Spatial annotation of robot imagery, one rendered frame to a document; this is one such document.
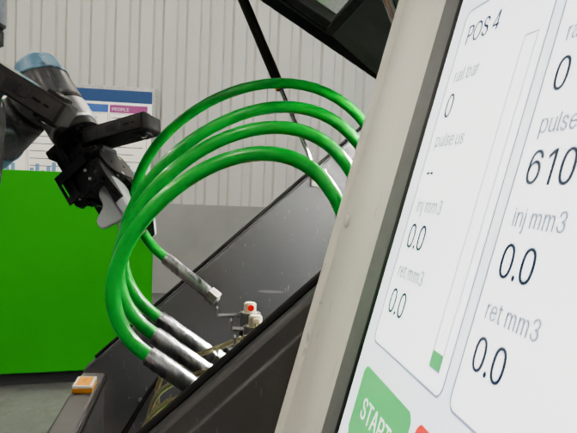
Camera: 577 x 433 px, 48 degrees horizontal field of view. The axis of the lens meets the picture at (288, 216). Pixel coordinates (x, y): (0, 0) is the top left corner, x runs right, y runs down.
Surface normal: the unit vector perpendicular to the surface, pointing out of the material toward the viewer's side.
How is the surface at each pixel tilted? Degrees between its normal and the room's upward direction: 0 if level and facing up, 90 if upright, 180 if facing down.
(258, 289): 90
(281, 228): 90
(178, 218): 90
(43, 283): 90
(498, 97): 76
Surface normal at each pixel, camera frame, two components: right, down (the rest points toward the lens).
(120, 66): 0.16, 0.06
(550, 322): -0.95, -0.27
